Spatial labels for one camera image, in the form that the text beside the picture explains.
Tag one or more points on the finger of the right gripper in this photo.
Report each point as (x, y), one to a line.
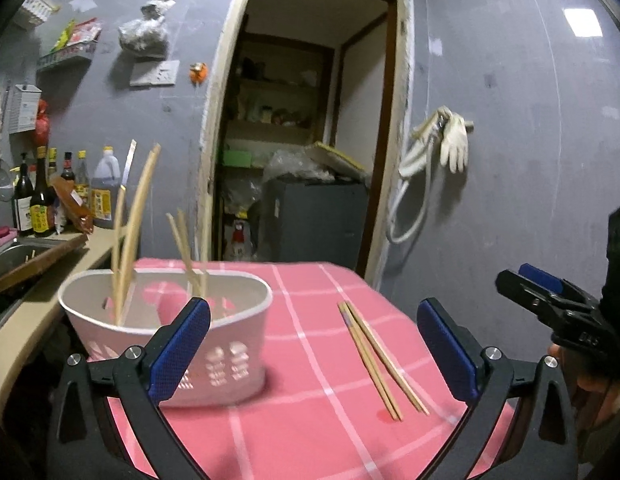
(541, 278)

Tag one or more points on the green box on shelf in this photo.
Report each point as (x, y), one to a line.
(237, 159)

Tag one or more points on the pink soap dish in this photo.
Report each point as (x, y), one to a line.
(7, 235)

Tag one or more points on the white plastic bag on wall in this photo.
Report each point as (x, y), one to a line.
(148, 36)

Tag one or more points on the small sauce bottle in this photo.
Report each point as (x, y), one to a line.
(67, 170)

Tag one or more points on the white wall basket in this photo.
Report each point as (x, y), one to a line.
(33, 13)

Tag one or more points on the yellow-cap sauce bottle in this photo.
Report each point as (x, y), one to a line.
(82, 181)

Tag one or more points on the pink plastic utensil holder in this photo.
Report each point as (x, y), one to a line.
(211, 345)

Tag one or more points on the person's right hand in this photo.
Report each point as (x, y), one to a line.
(596, 400)

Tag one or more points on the wooden cutting board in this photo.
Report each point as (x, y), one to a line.
(25, 258)

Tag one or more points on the grey wall shelf with packets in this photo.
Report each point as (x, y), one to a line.
(76, 44)

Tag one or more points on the orange wall hook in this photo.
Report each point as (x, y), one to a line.
(198, 73)

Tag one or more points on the pink checked tablecloth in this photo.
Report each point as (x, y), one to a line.
(319, 415)

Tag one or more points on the white wall socket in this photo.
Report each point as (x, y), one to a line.
(154, 74)

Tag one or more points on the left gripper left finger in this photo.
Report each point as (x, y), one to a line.
(84, 441)

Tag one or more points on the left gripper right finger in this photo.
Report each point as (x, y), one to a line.
(540, 441)

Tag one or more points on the dark soy sauce bottle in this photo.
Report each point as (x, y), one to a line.
(41, 203)

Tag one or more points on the large cooking oil jug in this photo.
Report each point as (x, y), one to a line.
(104, 188)

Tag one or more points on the purple-banded bamboo chopstick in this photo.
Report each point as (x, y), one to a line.
(369, 362)

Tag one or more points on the white wall box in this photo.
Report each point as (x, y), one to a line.
(22, 108)

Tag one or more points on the wooden door frame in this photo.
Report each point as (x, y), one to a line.
(395, 118)

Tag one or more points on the steel sink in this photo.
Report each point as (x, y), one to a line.
(12, 298)

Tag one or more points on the brown packet on counter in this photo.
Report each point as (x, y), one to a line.
(74, 207)

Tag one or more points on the dark wine bottle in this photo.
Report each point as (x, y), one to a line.
(23, 191)

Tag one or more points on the red plastic bag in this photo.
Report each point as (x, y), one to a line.
(41, 131)

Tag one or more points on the grey cabinet in doorway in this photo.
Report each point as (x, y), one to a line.
(312, 221)

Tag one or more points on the white rubber gloves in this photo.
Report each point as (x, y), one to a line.
(447, 128)

